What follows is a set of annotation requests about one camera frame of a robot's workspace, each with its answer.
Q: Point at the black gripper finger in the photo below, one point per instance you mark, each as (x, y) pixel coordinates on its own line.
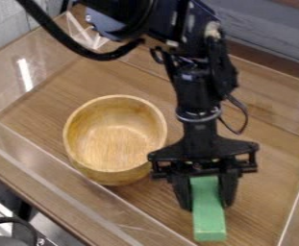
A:
(227, 188)
(182, 189)

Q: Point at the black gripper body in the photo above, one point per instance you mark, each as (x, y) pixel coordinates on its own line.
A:
(203, 153)

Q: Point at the green rectangular block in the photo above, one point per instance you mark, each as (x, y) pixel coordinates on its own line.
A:
(207, 212)

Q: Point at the brown wooden bowl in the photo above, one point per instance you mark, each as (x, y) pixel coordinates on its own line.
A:
(109, 134)

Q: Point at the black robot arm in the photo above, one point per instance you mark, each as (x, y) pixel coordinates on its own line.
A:
(180, 30)

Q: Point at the black metal bracket with bolt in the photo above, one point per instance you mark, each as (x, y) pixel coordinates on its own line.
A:
(28, 235)

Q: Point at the clear acrylic corner bracket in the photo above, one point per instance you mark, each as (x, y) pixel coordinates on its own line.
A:
(84, 35)

